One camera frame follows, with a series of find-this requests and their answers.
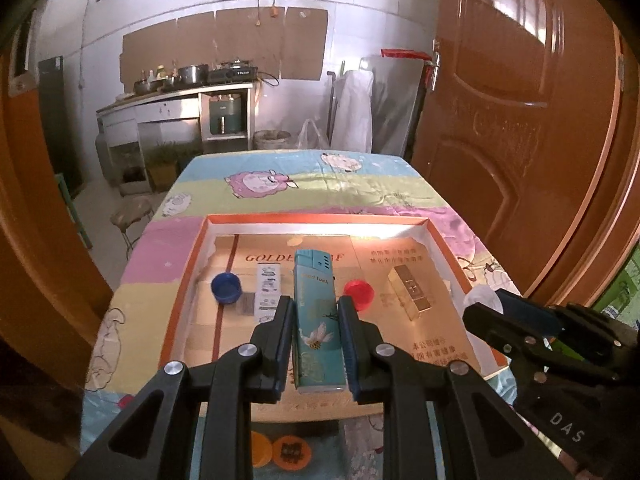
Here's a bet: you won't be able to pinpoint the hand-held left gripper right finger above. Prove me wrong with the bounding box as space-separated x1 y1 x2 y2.
337 296 571 480

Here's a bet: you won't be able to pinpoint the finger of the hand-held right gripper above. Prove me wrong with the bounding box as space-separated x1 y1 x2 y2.
462 302 618 386
497 289 640 376

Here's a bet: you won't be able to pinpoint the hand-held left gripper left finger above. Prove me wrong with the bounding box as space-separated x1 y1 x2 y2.
67 296 296 480

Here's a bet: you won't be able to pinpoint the white bottle cap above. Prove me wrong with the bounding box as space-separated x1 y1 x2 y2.
462 285 503 313

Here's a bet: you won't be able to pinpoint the teal lighter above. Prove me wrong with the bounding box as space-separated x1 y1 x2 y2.
292 249 347 392

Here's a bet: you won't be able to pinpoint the red bottle cap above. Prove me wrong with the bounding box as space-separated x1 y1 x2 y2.
344 280 375 311

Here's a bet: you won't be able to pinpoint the white printed lighter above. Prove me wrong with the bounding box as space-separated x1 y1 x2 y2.
252 265 282 326

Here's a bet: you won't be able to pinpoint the blue bottle cap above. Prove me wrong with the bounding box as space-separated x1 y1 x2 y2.
211 272 243 305

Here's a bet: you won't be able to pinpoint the gold lighter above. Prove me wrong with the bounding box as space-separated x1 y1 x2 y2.
388 265 433 321

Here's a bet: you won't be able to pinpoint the shallow cardboard box tray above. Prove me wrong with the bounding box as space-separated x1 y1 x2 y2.
159 214 513 420

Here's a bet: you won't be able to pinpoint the orange cap with black label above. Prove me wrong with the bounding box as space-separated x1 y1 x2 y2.
270 435 313 471

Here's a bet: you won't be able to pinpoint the plain orange bottle cap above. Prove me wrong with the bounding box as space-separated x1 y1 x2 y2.
250 431 273 468

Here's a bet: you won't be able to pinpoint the green patterned object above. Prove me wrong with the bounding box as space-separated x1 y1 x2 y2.
595 250 640 321

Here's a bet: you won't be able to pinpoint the printed sheep blanket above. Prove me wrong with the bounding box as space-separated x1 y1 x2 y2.
80 150 531 480

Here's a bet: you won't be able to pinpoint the round metal stool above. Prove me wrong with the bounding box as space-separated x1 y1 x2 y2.
110 196 155 261

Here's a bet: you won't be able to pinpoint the wooden planter with plants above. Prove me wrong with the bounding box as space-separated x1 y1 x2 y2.
147 142 201 191

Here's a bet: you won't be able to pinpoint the white plastic bag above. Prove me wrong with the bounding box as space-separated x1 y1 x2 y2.
297 119 331 150

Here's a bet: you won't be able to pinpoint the white wrapped panel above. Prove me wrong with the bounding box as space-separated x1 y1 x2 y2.
332 60 376 153

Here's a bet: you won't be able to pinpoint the grey air fryer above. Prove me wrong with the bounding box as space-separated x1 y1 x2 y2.
209 97 244 136

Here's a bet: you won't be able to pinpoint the plastic covered board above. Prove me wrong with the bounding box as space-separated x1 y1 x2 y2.
370 55 426 156

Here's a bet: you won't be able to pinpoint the steel kitchen counter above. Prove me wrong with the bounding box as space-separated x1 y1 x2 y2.
96 80 261 156

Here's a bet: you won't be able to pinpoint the wooden door with latch plate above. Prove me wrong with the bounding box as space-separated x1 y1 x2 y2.
0 55 113 361

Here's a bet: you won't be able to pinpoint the black gas stove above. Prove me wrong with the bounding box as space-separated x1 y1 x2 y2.
207 61 259 83

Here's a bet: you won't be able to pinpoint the steel cooking pot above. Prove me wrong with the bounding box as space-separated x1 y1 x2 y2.
179 64 210 85

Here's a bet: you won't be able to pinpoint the dark green panel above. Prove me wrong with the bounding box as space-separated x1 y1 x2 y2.
39 56 83 191

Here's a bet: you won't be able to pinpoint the wooden door with handle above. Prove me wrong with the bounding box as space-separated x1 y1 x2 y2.
407 0 623 306

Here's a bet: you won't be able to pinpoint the wooden door frame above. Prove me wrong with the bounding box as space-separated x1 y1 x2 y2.
520 25 640 311

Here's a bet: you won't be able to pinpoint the metal door handle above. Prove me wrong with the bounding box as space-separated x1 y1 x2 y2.
427 40 443 91

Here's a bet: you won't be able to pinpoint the cardboard sheets on wall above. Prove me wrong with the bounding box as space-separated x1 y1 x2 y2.
119 7 329 83

